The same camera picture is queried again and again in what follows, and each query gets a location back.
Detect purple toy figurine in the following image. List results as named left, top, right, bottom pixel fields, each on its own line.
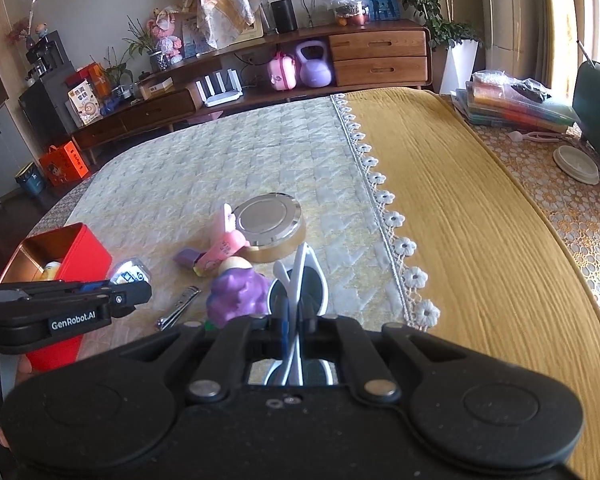
left=206, top=260, right=275, bottom=330

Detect green utensil holder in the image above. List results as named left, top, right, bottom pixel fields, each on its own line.
left=572, top=59, right=600, bottom=147

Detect red tin box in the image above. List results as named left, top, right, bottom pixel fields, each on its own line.
left=0, top=222, right=113, bottom=372

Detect black coffee maker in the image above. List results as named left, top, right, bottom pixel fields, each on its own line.
left=25, top=30, right=64, bottom=81

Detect stack of plastic folders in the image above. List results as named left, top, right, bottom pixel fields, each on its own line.
left=452, top=71, right=581, bottom=134

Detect pink plush doll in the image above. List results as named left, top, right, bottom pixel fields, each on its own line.
left=147, top=7, right=184, bottom=64

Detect printed snack box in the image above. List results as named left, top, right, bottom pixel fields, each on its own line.
left=66, top=80, right=104, bottom=126

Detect plant in patterned pot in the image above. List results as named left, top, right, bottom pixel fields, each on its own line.
left=124, top=15, right=172, bottom=74

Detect pink toy case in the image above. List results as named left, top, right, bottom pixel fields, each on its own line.
left=267, top=51, right=299, bottom=91

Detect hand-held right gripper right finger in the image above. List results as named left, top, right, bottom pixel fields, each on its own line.
left=300, top=316, right=471, bottom=403

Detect round cream lid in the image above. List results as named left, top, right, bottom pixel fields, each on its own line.
left=552, top=145, right=600, bottom=186

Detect metal nail clipper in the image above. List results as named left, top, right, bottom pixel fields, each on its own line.
left=155, top=286, right=201, bottom=331

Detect black speaker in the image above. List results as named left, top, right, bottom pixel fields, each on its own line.
left=271, top=0, right=299, bottom=34

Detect clear blue printed container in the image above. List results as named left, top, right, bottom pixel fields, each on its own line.
left=107, top=257, right=153, bottom=291

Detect person's left hand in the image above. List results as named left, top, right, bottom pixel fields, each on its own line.
left=0, top=355, right=33, bottom=448

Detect potted plant white pot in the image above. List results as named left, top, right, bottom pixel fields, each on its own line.
left=380, top=0, right=484, bottom=95

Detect pink printed tube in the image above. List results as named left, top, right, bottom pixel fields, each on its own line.
left=192, top=232, right=251, bottom=277

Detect lace tablecloth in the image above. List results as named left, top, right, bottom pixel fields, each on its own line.
left=27, top=122, right=600, bottom=346

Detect purple kettlebell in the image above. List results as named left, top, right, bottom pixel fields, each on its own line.
left=294, top=40, right=334, bottom=88

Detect white router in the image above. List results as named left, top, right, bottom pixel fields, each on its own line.
left=195, top=72, right=245, bottom=108

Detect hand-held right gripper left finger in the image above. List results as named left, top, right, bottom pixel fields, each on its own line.
left=145, top=315, right=287, bottom=403

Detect wooden cabinet drawer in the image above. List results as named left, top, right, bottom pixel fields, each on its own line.
left=332, top=57, right=429, bottom=87
left=329, top=30, right=428, bottom=61

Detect plastic bag of fruit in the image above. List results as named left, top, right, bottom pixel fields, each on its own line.
left=325, top=0, right=371, bottom=29

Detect white sunglasses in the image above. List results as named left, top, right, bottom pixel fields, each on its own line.
left=265, top=241, right=338, bottom=386

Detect pink plastic spoon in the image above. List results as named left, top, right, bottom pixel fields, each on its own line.
left=510, top=130, right=571, bottom=144

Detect blue bucket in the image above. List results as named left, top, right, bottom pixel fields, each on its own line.
left=15, top=162, right=46, bottom=196

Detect orange box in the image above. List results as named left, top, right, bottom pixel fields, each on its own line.
left=64, top=62, right=112, bottom=97

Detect orange gift bag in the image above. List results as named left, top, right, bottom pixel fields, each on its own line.
left=39, top=141, right=90, bottom=189

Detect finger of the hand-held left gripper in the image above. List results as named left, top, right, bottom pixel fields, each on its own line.
left=15, top=280, right=115, bottom=302
left=102, top=284, right=152, bottom=318

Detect small cardboard box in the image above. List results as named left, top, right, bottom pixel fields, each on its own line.
left=140, top=77, right=175, bottom=100

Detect yellow curtain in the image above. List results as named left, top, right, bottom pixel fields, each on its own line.
left=542, top=0, right=583, bottom=92

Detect black mini fridge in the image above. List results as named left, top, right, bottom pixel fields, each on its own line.
left=19, top=76, right=79, bottom=137

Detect wooden TV cabinet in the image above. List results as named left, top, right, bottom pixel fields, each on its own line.
left=70, top=19, right=431, bottom=166

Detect gold round ashtray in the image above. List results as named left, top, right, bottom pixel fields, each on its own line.
left=232, top=192, right=307, bottom=264

